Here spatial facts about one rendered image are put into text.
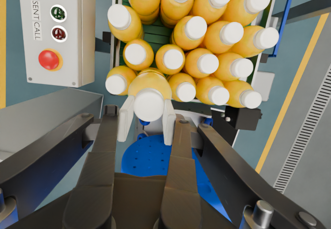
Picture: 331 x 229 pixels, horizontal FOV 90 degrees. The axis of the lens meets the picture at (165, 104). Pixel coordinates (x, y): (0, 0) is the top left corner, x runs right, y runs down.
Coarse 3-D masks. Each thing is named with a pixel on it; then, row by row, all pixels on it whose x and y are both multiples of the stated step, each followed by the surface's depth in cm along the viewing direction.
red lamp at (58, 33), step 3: (54, 30) 30; (57, 30) 30; (60, 30) 30; (63, 30) 31; (54, 33) 30; (57, 33) 30; (60, 33) 30; (63, 33) 31; (54, 36) 30; (57, 36) 30; (60, 36) 31; (63, 36) 31; (57, 39) 31; (60, 39) 31
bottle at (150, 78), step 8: (144, 72) 27; (152, 72) 27; (160, 72) 32; (136, 80) 25; (144, 80) 24; (152, 80) 24; (160, 80) 25; (136, 88) 23; (144, 88) 22; (152, 88) 22; (160, 88) 23; (168, 88) 25; (128, 96) 26; (136, 96) 22; (168, 96) 25
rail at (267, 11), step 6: (270, 0) 44; (270, 6) 44; (264, 12) 46; (270, 12) 44; (264, 18) 46; (264, 24) 46; (258, 54) 47; (252, 60) 49; (258, 60) 47; (252, 72) 49; (252, 78) 48; (252, 84) 49
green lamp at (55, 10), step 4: (52, 8) 29; (56, 8) 29; (60, 8) 30; (52, 12) 29; (56, 12) 29; (60, 12) 30; (64, 12) 30; (56, 16) 30; (60, 16) 30; (64, 16) 30
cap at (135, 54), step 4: (132, 44) 32; (136, 44) 32; (128, 48) 32; (132, 48) 32; (136, 48) 32; (140, 48) 32; (128, 52) 32; (132, 52) 32; (136, 52) 32; (140, 52) 32; (144, 52) 32; (128, 56) 32; (132, 56) 32; (136, 56) 32; (140, 56) 32; (144, 56) 32; (128, 60) 32; (132, 60) 32; (136, 60) 32; (140, 60) 32; (136, 64) 33
